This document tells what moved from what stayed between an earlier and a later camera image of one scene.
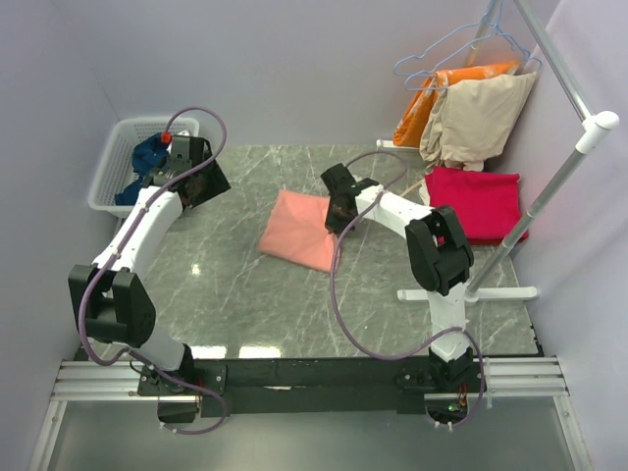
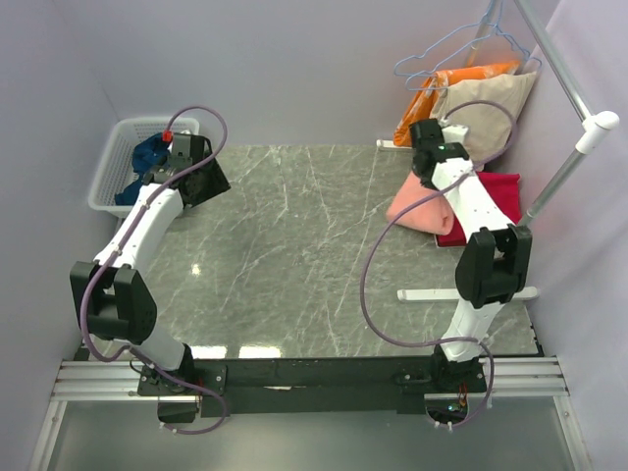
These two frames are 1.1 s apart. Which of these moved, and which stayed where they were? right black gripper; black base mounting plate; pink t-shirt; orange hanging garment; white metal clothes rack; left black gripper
Moved: pink t-shirt; right black gripper
Stayed: left black gripper; black base mounting plate; white metal clothes rack; orange hanging garment
